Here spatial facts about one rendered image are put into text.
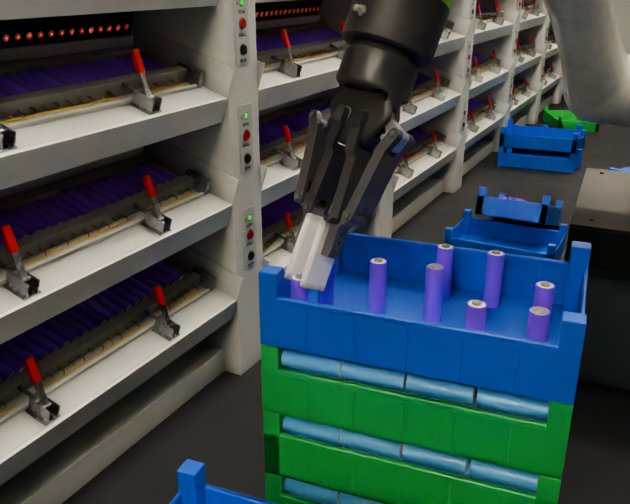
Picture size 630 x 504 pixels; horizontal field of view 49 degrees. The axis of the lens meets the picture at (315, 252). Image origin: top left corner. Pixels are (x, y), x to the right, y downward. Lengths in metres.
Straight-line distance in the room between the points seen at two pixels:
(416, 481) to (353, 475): 0.07
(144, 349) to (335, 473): 0.52
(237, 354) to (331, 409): 0.70
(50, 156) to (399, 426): 0.55
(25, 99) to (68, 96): 0.07
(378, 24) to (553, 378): 0.35
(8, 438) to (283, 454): 0.41
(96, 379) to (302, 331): 0.51
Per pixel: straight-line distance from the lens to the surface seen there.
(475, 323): 0.66
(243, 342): 1.40
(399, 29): 0.67
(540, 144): 2.98
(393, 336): 0.65
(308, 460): 0.77
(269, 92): 1.35
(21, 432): 1.05
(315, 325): 0.68
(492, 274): 0.78
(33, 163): 0.93
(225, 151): 1.25
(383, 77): 0.67
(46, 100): 1.02
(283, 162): 1.49
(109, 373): 1.14
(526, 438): 0.68
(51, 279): 1.00
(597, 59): 1.31
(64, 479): 1.17
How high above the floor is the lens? 0.75
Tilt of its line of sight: 22 degrees down
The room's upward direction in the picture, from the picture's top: straight up
